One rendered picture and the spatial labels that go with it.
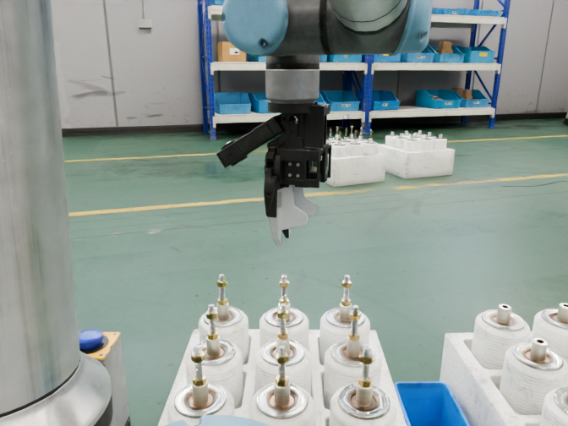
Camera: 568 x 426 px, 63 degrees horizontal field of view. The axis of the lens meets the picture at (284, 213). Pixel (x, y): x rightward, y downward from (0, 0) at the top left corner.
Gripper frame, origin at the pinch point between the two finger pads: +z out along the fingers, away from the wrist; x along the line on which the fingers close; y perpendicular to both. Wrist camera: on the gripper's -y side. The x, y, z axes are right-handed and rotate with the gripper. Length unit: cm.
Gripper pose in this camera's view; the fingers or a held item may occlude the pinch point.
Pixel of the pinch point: (279, 232)
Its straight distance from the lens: 72.5
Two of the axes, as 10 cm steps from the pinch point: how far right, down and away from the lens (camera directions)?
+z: 0.0, 9.6, 2.9
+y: 9.5, 1.0, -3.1
